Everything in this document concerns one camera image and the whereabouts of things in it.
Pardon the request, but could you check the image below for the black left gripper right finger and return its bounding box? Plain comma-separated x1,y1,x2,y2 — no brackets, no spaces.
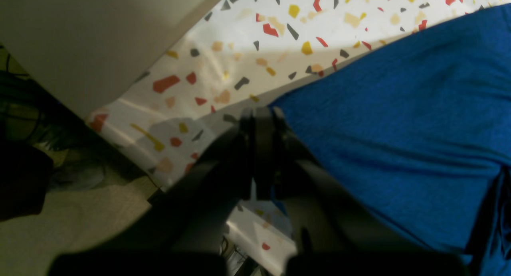
255,107,467,276

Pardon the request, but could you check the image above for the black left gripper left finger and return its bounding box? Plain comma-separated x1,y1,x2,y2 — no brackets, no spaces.
48,108,254,276

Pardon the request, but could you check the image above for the dark blue t-shirt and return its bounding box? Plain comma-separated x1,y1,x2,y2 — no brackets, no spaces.
272,4,511,276

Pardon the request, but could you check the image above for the terrazzo patterned table cloth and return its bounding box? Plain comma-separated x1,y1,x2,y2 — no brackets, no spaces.
86,0,511,276

